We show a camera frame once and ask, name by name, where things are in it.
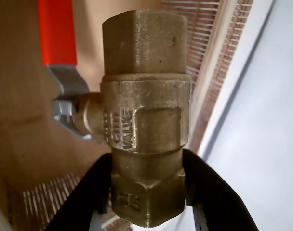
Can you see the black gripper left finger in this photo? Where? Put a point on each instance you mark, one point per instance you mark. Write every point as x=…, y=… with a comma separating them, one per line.
x=88, y=192

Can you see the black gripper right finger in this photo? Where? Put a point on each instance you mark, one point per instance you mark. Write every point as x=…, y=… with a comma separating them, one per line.
x=216, y=204

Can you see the slatted wooden box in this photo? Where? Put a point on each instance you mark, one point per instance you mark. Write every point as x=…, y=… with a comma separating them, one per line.
x=16, y=96

